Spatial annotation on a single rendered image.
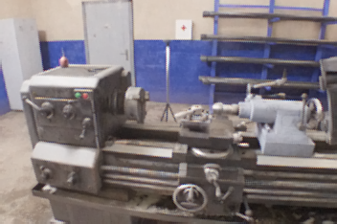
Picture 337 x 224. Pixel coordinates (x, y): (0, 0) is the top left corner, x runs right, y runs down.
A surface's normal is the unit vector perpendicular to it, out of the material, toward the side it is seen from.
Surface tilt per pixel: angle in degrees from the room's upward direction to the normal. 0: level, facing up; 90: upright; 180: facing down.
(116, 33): 90
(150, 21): 90
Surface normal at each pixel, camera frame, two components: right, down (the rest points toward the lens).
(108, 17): -0.17, 0.32
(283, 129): -0.15, -0.10
